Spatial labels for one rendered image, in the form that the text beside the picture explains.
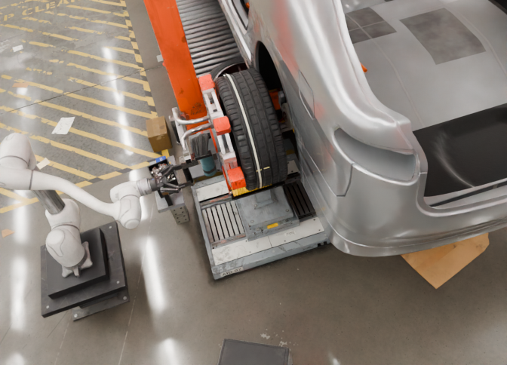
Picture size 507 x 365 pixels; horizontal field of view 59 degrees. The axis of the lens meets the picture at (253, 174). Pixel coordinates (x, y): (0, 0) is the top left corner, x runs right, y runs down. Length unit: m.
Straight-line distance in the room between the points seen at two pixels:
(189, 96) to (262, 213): 0.88
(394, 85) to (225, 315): 1.67
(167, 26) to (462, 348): 2.39
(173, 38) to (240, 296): 1.61
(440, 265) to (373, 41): 1.43
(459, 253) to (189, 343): 1.76
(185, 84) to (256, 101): 0.70
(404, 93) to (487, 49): 0.56
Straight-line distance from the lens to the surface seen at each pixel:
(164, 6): 2.58
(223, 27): 4.61
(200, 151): 2.32
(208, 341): 2.87
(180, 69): 2.79
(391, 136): 1.48
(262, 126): 2.26
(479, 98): 2.72
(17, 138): 2.52
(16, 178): 2.38
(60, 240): 2.75
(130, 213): 2.32
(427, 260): 3.07
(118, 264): 2.92
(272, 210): 2.97
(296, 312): 2.86
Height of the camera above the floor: 2.63
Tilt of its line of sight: 49 degrees down
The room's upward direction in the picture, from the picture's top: 11 degrees counter-clockwise
